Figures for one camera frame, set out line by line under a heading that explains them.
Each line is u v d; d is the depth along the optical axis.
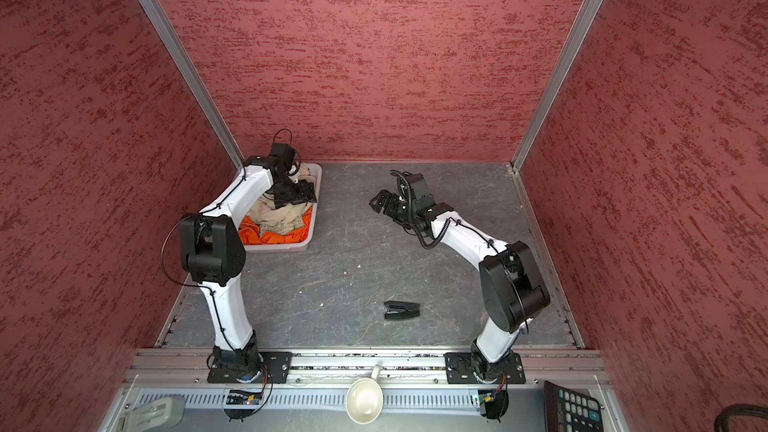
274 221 0.90
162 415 0.65
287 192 0.82
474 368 0.66
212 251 0.53
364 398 0.70
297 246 0.89
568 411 0.68
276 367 0.74
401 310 0.82
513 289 0.49
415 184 0.69
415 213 0.69
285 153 0.78
